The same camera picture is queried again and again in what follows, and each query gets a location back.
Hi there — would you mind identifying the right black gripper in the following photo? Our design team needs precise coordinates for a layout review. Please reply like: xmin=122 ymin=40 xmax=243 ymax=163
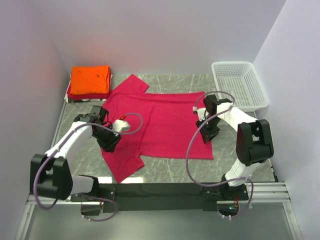
xmin=195 ymin=116 xmax=221 ymax=144

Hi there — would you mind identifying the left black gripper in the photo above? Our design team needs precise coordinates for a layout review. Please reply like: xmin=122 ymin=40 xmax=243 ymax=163
xmin=93 ymin=124 xmax=122 ymax=153

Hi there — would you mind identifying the magenta t shirt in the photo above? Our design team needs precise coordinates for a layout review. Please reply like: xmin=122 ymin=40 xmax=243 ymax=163
xmin=102 ymin=74 xmax=203 ymax=183

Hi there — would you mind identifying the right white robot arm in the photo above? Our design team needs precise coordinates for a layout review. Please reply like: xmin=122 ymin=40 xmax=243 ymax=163
xmin=192 ymin=93 xmax=274 ymax=200

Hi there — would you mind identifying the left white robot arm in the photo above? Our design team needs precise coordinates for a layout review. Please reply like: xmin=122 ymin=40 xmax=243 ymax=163
xmin=30 ymin=105 xmax=130 ymax=201

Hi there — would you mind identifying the folded red t shirt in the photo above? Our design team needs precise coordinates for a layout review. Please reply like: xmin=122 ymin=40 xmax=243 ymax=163
xmin=66 ymin=85 xmax=110 ymax=99

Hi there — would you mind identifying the white plastic basket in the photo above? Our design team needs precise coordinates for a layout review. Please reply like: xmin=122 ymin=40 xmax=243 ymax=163
xmin=211 ymin=61 xmax=269 ymax=112

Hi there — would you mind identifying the folded orange t shirt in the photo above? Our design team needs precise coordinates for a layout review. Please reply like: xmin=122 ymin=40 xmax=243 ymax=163
xmin=70 ymin=65 xmax=111 ymax=96

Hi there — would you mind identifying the black base beam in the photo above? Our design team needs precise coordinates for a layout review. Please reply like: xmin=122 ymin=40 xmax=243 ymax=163
xmin=70 ymin=182 xmax=250 ymax=214

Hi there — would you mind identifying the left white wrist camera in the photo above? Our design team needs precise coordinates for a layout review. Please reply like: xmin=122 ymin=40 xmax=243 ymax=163
xmin=112 ymin=115 xmax=131 ymax=133

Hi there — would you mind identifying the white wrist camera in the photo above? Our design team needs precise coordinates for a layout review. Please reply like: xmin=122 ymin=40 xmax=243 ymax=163
xmin=192 ymin=106 xmax=207 ymax=121
xmin=112 ymin=115 xmax=131 ymax=133

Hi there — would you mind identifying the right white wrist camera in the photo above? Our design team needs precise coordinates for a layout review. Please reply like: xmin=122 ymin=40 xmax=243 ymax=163
xmin=192 ymin=106 xmax=207 ymax=121

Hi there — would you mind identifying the aluminium rail frame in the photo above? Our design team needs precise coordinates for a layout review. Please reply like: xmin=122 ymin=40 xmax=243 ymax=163
xmin=15 ymin=182 xmax=302 ymax=240

